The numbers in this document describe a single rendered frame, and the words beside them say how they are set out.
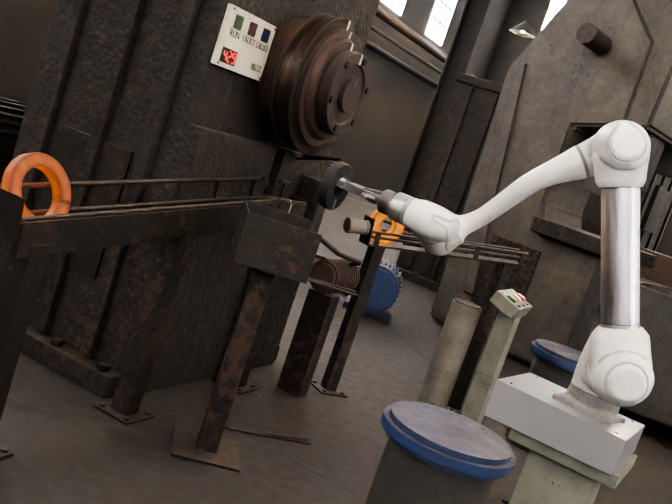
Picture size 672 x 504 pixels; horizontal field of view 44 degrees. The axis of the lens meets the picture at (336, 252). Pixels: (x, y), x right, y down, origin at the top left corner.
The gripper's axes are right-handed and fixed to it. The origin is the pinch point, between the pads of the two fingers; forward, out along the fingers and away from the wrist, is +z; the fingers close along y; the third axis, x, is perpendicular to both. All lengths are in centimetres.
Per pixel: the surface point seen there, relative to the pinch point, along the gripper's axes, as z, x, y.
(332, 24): 25, 45, 7
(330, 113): 15.1, 18.6, 8.5
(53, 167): 29, -16, -88
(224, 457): -13, -83, -33
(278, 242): -12, -17, -46
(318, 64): 21.5, 31.7, 1.2
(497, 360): -53, -46, 80
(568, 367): -75, -41, 104
